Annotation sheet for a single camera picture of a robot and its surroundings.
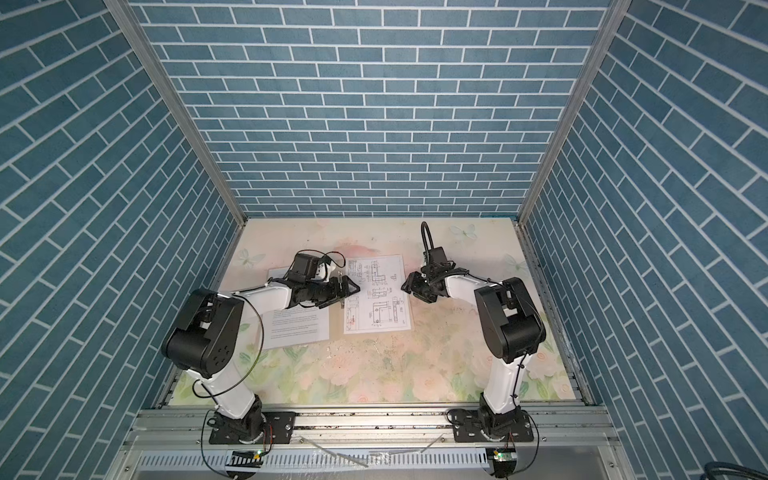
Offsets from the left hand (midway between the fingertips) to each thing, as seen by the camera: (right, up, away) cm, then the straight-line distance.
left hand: (351, 292), depth 94 cm
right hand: (+17, +1, +4) cm, 18 cm away
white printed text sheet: (-17, -10, -2) cm, 20 cm away
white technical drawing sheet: (+9, -5, +3) cm, 10 cm away
